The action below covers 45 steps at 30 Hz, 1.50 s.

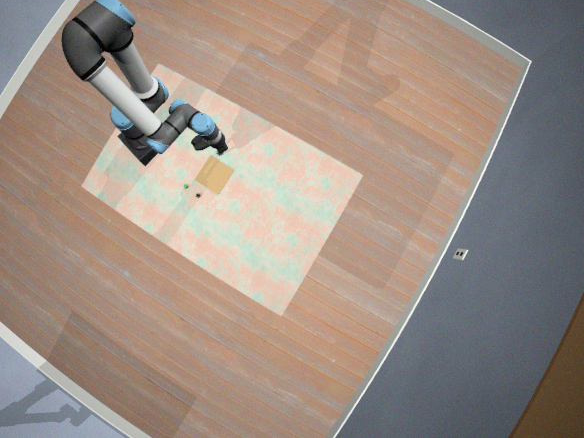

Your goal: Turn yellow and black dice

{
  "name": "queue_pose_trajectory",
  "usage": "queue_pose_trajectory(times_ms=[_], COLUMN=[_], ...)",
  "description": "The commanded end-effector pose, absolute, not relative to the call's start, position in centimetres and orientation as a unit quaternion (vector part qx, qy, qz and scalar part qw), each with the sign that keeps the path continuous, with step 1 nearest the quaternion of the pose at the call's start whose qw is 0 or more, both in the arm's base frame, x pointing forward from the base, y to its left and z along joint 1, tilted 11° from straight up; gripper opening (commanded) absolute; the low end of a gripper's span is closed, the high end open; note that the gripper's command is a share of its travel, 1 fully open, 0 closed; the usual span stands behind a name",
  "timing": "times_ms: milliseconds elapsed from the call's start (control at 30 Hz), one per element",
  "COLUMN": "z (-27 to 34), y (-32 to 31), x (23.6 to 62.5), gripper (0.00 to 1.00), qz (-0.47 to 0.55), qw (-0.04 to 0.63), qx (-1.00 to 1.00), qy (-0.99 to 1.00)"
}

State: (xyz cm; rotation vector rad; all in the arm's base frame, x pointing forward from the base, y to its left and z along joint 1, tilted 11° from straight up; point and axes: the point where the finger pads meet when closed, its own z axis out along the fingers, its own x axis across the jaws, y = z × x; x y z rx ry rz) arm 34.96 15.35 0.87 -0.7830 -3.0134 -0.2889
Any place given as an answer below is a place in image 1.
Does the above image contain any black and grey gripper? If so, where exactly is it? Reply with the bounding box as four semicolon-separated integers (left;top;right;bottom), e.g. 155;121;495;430
191;127;228;156

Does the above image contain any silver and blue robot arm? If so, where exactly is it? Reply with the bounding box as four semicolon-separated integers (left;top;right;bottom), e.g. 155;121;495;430
62;0;219;154

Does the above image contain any tan flat mat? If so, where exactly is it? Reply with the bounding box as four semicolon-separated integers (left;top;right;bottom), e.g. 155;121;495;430
195;155;234;195

